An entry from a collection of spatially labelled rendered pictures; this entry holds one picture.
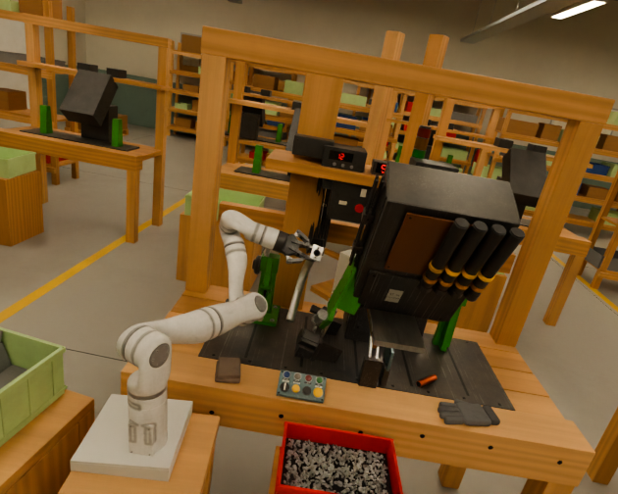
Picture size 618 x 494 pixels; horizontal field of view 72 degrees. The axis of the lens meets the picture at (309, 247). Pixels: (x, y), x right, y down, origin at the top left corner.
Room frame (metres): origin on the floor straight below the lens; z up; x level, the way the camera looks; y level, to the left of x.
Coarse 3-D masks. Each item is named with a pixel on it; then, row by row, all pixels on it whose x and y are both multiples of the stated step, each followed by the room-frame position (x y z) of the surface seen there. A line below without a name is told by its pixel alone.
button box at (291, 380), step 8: (280, 376) 1.11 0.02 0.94; (304, 376) 1.13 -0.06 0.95; (312, 376) 1.13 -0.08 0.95; (320, 376) 1.13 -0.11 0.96; (280, 384) 1.09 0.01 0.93; (288, 384) 1.10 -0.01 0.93; (304, 384) 1.11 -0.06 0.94; (312, 384) 1.11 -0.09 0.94; (320, 384) 1.11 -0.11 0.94; (280, 392) 1.07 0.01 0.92; (288, 392) 1.08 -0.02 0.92; (312, 392) 1.09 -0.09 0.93; (304, 400) 1.08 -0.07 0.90; (312, 400) 1.07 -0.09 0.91; (320, 400) 1.07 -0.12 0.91
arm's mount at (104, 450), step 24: (120, 408) 0.93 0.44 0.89; (168, 408) 0.96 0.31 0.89; (96, 432) 0.84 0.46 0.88; (120, 432) 0.85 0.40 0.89; (168, 432) 0.87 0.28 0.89; (96, 456) 0.77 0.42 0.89; (120, 456) 0.78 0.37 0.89; (144, 456) 0.79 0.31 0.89; (168, 456) 0.80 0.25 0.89; (168, 480) 0.76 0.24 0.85
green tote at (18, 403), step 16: (16, 336) 1.07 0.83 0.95; (16, 352) 1.07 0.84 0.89; (32, 352) 1.06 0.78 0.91; (48, 352) 1.05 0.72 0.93; (64, 352) 1.05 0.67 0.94; (32, 368) 0.94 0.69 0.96; (48, 368) 0.99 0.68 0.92; (16, 384) 0.88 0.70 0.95; (32, 384) 0.94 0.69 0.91; (48, 384) 0.99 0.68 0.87; (64, 384) 1.06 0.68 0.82; (0, 400) 0.83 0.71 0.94; (16, 400) 0.88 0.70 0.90; (32, 400) 0.93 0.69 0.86; (48, 400) 0.98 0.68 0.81; (0, 416) 0.83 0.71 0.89; (16, 416) 0.88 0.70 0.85; (32, 416) 0.92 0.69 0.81; (0, 432) 0.83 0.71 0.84; (16, 432) 0.87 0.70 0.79
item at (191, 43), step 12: (180, 36) 11.52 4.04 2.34; (192, 36) 11.50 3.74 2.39; (192, 48) 11.50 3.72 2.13; (180, 60) 11.51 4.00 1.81; (192, 60) 11.50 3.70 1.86; (192, 72) 11.50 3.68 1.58; (372, 96) 11.31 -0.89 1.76; (408, 96) 11.28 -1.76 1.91; (612, 108) 11.09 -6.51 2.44; (552, 120) 11.13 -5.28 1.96
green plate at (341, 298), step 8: (352, 264) 1.35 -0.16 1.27; (344, 272) 1.40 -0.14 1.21; (352, 272) 1.30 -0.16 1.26; (344, 280) 1.34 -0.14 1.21; (352, 280) 1.31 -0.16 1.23; (336, 288) 1.39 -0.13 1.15; (344, 288) 1.30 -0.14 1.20; (352, 288) 1.31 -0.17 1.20; (336, 296) 1.33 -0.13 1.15; (344, 296) 1.31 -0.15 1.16; (352, 296) 1.31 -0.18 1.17; (328, 304) 1.39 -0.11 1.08; (336, 304) 1.30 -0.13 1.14; (344, 304) 1.31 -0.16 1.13; (352, 304) 1.31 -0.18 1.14; (360, 304) 1.31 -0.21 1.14; (352, 312) 1.31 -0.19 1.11
